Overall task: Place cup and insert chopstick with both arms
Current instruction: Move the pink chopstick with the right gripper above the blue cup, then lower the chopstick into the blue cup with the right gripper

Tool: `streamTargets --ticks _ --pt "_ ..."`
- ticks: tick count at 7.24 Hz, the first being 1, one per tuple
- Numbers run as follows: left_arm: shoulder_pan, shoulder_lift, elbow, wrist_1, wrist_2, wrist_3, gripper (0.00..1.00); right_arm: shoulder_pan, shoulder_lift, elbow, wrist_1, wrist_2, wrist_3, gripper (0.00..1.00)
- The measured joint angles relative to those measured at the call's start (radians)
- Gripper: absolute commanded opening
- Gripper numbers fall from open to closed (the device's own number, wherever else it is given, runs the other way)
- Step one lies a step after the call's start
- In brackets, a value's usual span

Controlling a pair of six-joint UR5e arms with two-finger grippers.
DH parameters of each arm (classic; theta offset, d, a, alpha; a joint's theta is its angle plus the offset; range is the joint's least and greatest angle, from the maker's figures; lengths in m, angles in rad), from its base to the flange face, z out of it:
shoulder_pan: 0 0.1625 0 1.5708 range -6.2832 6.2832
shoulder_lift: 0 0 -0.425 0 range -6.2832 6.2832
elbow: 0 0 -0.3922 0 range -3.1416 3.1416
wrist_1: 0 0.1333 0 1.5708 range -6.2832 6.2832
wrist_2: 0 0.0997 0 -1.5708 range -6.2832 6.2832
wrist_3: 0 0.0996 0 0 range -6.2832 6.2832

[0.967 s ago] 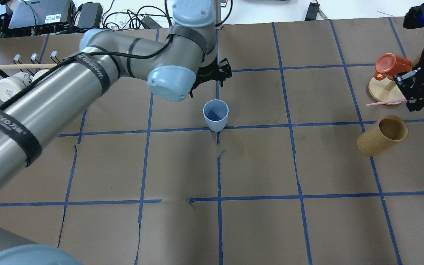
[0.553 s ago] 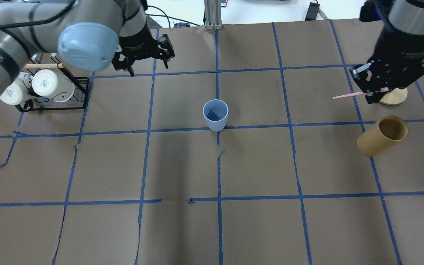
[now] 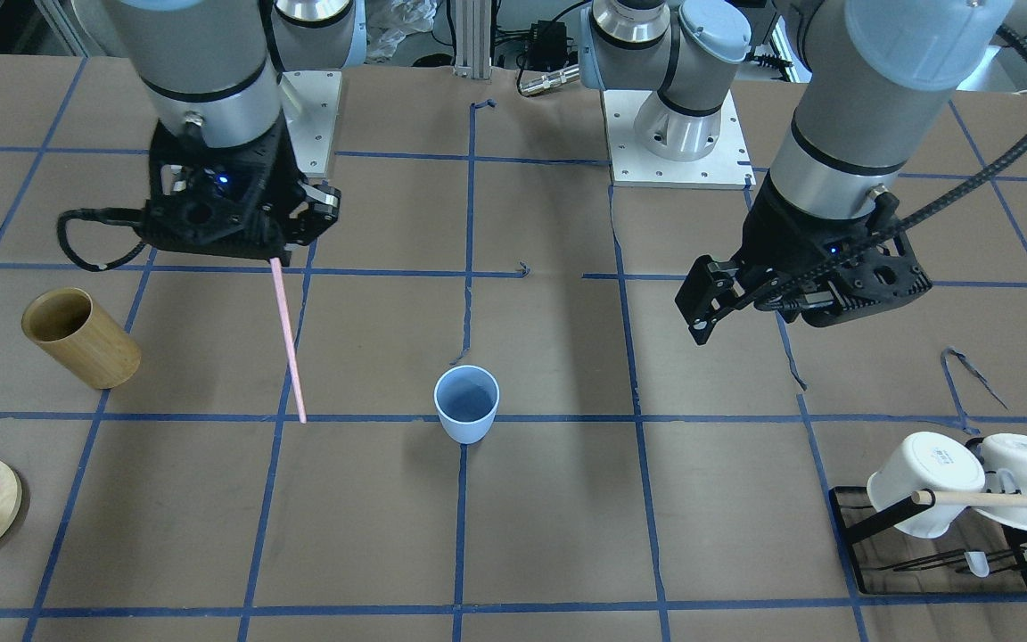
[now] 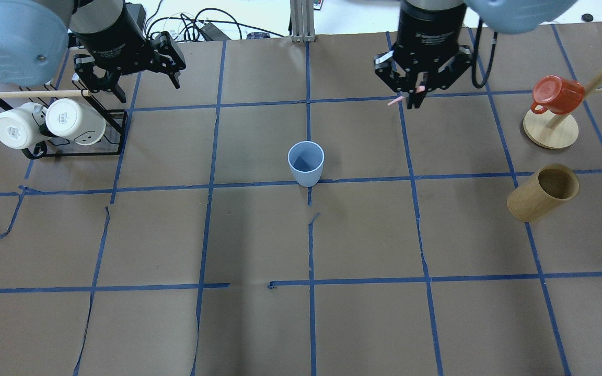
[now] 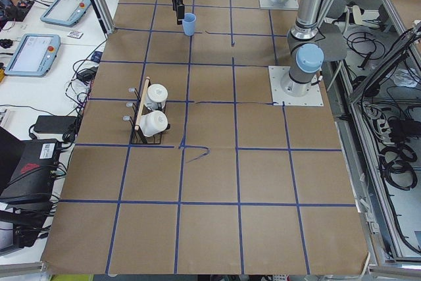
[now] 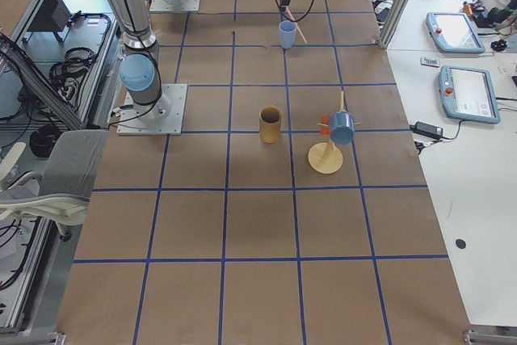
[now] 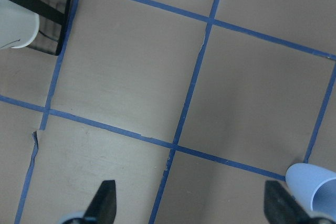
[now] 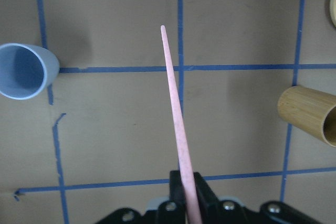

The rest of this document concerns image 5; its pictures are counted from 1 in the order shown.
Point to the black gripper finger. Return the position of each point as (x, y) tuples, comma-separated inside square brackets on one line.
[(180, 13), (174, 5)]

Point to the black wire mug rack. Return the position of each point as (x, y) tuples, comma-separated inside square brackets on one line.
[(138, 107)]

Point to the white ceramic mug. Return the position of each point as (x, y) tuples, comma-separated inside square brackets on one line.
[(153, 123), (156, 97)]

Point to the far teach pendant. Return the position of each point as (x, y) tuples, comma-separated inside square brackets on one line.
[(65, 12)]

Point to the teach pendant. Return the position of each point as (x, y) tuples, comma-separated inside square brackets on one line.
[(65, 12), (34, 55)]

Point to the near teach pendant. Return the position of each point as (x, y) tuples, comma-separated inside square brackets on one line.
[(34, 55)]

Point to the black power adapter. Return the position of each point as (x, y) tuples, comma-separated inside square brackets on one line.
[(54, 124)]

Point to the light blue plastic cup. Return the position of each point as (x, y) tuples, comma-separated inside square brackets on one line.
[(189, 24)]

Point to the black computer box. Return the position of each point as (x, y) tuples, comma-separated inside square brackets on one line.
[(26, 168)]

